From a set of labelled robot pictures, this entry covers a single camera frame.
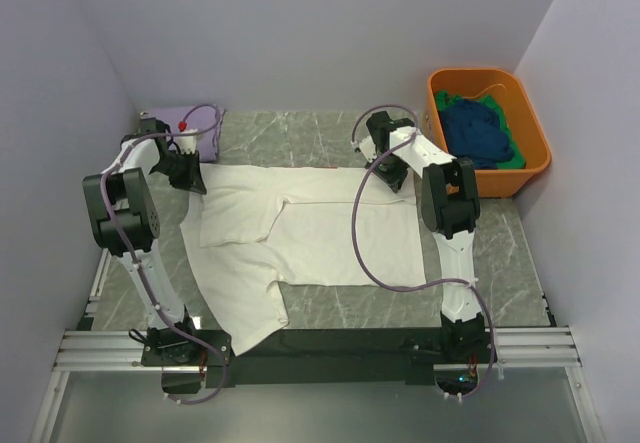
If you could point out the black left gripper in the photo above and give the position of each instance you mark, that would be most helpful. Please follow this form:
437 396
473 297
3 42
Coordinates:
193 180

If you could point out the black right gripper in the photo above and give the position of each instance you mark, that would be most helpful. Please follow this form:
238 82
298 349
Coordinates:
396 180

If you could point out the white t-shirt red print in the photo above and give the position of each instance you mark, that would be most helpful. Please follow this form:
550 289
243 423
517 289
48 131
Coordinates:
275 248

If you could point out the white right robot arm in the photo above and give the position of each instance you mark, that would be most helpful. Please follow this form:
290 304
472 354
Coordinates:
449 206

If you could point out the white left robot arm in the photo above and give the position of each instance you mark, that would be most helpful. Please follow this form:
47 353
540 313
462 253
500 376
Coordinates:
125 222

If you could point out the folded lavender t-shirt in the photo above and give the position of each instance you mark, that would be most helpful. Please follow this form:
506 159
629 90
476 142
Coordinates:
206 118

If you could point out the blue t-shirt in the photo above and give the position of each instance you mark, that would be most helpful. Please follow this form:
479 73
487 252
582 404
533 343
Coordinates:
472 130

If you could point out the orange plastic bin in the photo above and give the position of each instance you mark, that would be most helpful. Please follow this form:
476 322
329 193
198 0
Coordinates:
509 93

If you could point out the green t-shirt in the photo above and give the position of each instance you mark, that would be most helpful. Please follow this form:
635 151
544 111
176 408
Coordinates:
518 161

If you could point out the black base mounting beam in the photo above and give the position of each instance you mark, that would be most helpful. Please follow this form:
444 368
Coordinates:
206 358

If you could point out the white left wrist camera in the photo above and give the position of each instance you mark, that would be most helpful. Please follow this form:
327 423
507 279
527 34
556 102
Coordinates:
186 139

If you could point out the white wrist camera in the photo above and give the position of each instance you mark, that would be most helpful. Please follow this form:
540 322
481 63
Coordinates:
368 149
186 139

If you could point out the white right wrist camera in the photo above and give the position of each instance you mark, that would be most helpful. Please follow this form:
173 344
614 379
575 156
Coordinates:
368 149

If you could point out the aluminium extrusion rail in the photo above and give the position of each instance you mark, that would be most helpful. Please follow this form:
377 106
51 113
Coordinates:
114 351

